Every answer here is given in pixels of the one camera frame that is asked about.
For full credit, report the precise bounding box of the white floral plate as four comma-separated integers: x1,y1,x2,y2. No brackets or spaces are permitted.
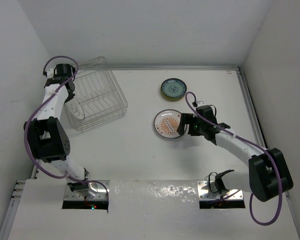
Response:
153,109,182,140

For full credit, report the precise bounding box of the dark green plate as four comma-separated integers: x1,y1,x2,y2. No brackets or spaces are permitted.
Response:
160,78,188,99

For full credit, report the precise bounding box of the white plate green rim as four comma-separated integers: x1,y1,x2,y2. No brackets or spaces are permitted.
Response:
65,98,85,120

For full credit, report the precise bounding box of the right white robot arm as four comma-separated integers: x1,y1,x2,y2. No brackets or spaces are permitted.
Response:
177,105,294,202

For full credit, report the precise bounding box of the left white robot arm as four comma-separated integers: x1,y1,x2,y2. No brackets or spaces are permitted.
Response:
24,63,90,198

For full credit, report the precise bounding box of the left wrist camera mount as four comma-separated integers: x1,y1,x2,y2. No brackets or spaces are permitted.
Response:
42,68,55,79

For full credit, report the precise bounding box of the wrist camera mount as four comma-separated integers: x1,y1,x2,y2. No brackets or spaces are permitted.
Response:
192,101,205,108
42,68,55,79

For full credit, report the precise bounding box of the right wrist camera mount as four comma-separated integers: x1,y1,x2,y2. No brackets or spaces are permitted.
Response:
192,101,205,108

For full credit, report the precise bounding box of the wire dish rack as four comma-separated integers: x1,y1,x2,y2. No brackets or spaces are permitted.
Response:
64,56,128,132

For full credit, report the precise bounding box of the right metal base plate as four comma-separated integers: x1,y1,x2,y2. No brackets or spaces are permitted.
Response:
197,180,244,201

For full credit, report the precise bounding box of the metal base plate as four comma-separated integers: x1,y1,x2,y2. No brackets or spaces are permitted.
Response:
63,181,109,201
197,180,244,201

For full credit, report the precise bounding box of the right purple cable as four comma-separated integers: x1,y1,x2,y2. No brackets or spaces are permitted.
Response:
185,91,283,224

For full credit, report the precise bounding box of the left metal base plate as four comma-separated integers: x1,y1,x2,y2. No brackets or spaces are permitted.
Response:
63,181,109,201

